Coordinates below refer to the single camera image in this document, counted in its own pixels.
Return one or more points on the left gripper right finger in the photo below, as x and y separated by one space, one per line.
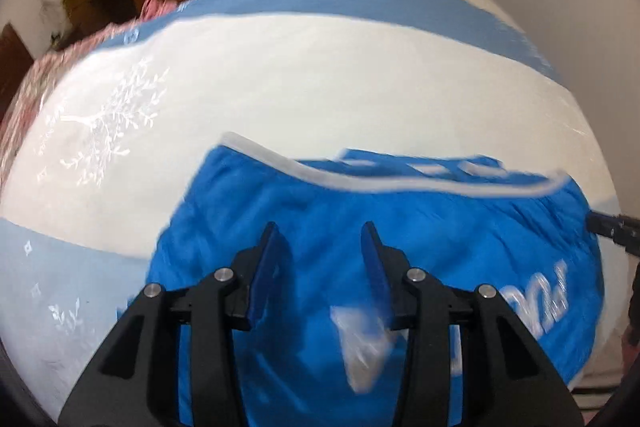
507 379

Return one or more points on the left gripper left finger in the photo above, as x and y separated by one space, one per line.
133 378

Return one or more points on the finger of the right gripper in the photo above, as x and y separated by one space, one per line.
623 231

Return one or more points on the blue puffer jacket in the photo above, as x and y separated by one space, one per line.
325 346

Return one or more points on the pink floral quilt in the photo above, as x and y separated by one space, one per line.
47 72

